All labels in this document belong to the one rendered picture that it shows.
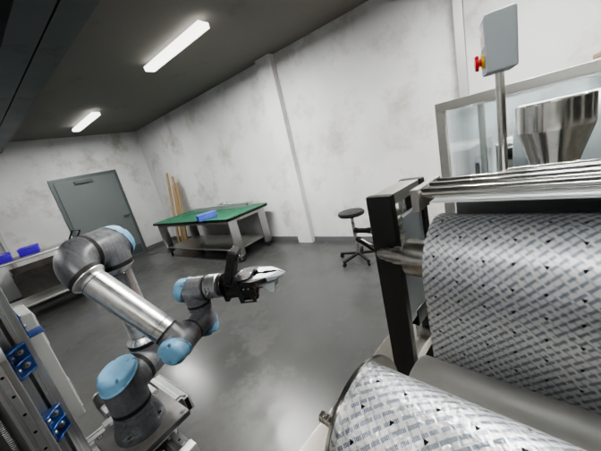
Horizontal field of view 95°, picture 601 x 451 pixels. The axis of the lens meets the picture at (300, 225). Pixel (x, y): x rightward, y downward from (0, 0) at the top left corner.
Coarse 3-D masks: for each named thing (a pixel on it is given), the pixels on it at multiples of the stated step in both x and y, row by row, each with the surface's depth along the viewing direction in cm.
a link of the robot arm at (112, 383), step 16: (112, 368) 87; (128, 368) 85; (144, 368) 90; (96, 384) 84; (112, 384) 82; (128, 384) 84; (144, 384) 89; (112, 400) 82; (128, 400) 84; (144, 400) 88; (112, 416) 85
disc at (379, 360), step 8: (368, 360) 30; (376, 360) 31; (384, 360) 32; (360, 368) 29; (368, 368) 30; (392, 368) 34; (352, 376) 28; (360, 376) 29; (352, 384) 28; (344, 392) 27; (352, 392) 28; (344, 400) 27; (336, 408) 26; (344, 408) 27; (336, 416) 26; (336, 424) 26; (328, 432) 26; (336, 432) 26; (328, 440) 26; (336, 440) 26; (328, 448) 25
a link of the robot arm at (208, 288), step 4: (208, 276) 85; (212, 276) 85; (216, 276) 85; (204, 280) 84; (208, 280) 84; (212, 280) 83; (204, 284) 84; (208, 284) 83; (212, 284) 83; (204, 288) 83; (208, 288) 83; (212, 288) 83; (204, 292) 83; (208, 292) 83; (212, 292) 83; (208, 296) 84; (212, 296) 84; (216, 296) 84
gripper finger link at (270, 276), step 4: (268, 272) 81; (272, 272) 80; (276, 272) 80; (280, 272) 80; (256, 276) 80; (260, 276) 80; (264, 276) 79; (268, 276) 79; (272, 276) 79; (276, 276) 79; (280, 276) 79; (268, 280) 79; (272, 280) 80; (260, 284) 81; (264, 284) 81; (268, 284) 80; (272, 284) 80; (268, 288) 81; (272, 288) 81
